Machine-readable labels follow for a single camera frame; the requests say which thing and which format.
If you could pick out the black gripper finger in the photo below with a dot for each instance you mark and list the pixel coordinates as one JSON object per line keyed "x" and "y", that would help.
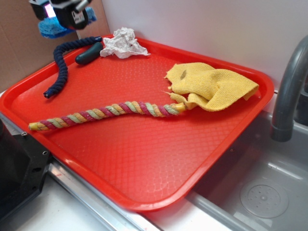
{"x": 41, "y": 9}
{"x": 71, "y": 17}

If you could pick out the blue sponge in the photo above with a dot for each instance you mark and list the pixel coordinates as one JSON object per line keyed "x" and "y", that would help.
{"x": 51, "y": 28}

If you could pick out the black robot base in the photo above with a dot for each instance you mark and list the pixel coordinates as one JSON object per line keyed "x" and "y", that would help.
{"x": 24, "y": 163}

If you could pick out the brown cardboard panel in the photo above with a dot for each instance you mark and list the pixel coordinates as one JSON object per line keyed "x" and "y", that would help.
{"x": 23, "y": 50}

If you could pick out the dark green toy cucumber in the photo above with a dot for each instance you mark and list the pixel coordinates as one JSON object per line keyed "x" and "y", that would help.
{"x": 90, "y": 54}

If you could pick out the crumpled white paper towel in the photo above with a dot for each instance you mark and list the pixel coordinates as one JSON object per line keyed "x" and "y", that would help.
{"x": 123, "y": 45}

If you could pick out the red plastic tray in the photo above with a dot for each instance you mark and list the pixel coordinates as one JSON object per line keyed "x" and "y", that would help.
{"x": 141, "y": 162}

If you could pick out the yellow cloth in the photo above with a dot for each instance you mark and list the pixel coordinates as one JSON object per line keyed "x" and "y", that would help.
{"x": 199, "y": 84}

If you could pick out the grey faucet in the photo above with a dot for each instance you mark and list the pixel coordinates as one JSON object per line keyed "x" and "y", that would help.
{"x": 292, "y": 99}

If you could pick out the grey sink basin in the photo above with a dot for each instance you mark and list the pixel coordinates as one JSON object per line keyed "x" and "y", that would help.
{"x": 258, "y": 184}

